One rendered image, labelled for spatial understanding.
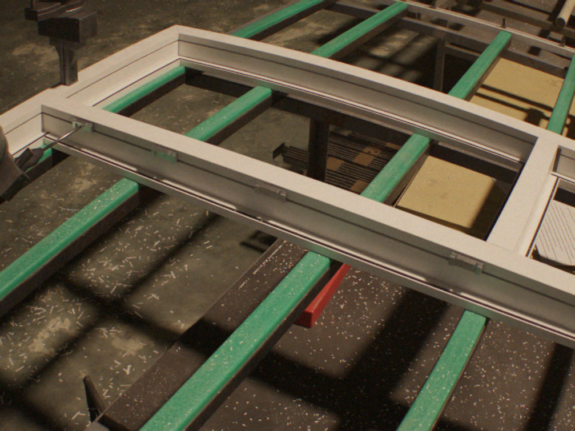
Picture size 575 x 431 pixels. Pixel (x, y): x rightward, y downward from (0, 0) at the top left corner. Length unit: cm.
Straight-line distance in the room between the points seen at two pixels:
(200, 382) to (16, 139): 64
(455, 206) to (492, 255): 65
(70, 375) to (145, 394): 88
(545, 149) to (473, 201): 41
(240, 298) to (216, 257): 106
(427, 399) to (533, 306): 21
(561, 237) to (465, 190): 27
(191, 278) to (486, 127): 128
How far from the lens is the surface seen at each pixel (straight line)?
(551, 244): 153
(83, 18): 127
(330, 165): 226
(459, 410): 119
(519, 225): 101
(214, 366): 84
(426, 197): 158
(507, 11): 258
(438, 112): 133
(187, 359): 123
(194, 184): 110
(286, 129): 315
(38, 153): 115
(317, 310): 128
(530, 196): 109
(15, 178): 98
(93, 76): 139
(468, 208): 158
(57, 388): 201
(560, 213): 165
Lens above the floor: 147
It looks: 34 degrees down
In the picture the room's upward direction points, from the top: 3 degrees clockwise
